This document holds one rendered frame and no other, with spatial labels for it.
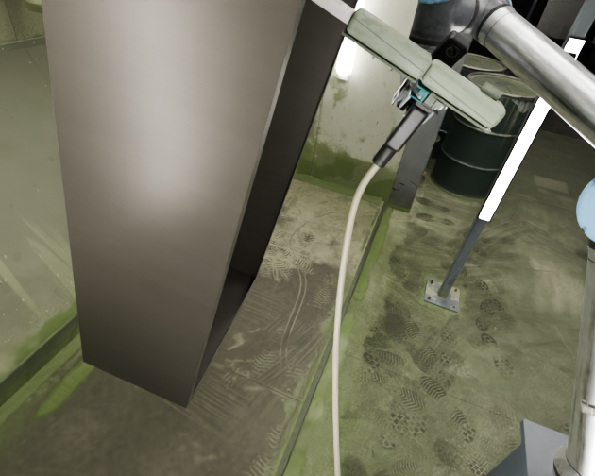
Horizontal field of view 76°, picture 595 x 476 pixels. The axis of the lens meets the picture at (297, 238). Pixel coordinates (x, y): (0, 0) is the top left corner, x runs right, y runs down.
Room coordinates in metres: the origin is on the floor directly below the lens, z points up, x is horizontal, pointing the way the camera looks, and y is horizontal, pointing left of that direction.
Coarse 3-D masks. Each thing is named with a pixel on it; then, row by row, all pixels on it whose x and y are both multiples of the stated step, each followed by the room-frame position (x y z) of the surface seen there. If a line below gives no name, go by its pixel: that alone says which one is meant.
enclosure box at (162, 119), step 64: (64, 0) 0.57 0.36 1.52; (128, 0) 0.55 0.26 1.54; (192, 0) 0.54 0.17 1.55; (256, 0) 0.52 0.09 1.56; (64, 64) 0.58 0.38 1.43; (128, 64) 0.56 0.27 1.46; (192, 64) 0.54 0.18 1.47; (256, 64) 0.52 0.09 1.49; (320, 64) 1.11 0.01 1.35; (64, 128) 0.58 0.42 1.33; (128, 128) 0.56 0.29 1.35; (192, 128) 0.54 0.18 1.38; (256, 128) 0.52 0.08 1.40; (64, 192) 0.59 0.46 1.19; (128, 192) 0.56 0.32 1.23; (192, 192) 0.54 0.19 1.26; (256, 192) 1.14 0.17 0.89; (128, 256) 0.57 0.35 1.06; (192, 256) 0.54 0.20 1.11; (256, 256) 1.14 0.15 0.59; (128, 320) 0.58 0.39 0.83; (192, 320) 0.54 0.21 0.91; (192, 384) 0.55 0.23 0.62
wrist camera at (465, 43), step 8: (456, 32) 0.82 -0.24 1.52; (448, 40) 0.80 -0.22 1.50; (456, 40) 0.80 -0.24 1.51; (464, 40) 0.81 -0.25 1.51; (440, 48) 0.82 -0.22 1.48; (448, 48) 0.81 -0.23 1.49; (456, 48) 0.80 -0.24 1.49; (464, 48) 0.80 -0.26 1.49; (432, 56) 0.83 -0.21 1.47; (440, 56) 0.82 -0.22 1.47; (448, 56) 0.81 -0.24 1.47; (456, 56) 0.80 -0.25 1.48; (448, 64) 0.82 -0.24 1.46
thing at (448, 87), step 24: (312, 0) 0.75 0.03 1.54; (336, 0) 0.74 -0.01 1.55; (360, 24) 0.71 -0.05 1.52; (384, 24) 0.73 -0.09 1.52; (384, 48) 0.70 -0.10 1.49; (408, 48) 0.70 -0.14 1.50; (408, 72) 0.70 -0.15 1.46; (432, 72) 0.69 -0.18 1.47; (456, 72) 0.72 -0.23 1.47; (432, 96) 0.69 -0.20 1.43; (456, 96) 0.68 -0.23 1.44; (480, 96) 0.67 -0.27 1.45; (408, 120) 0.70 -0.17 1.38; (480, 120) 0.67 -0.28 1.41; (384, 144) 0.71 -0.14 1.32
